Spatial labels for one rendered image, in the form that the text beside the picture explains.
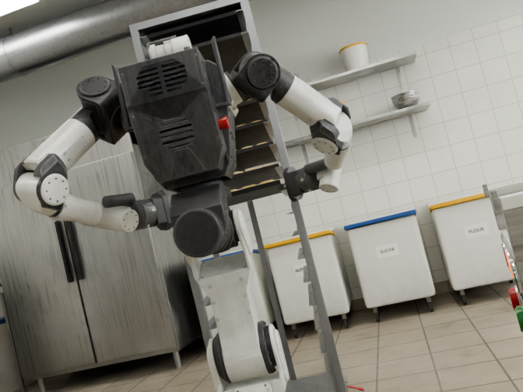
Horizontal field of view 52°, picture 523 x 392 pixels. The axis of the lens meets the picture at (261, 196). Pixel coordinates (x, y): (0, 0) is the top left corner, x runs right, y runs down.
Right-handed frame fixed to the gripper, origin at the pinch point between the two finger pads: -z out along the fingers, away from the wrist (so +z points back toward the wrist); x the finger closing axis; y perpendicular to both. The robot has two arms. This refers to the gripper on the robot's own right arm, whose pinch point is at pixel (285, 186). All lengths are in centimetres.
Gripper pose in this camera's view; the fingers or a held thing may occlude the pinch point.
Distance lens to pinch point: 194.7
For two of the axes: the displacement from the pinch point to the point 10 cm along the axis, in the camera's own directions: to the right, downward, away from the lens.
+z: 6.3, -1.9, -7.5
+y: -7.4, 1.5, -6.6
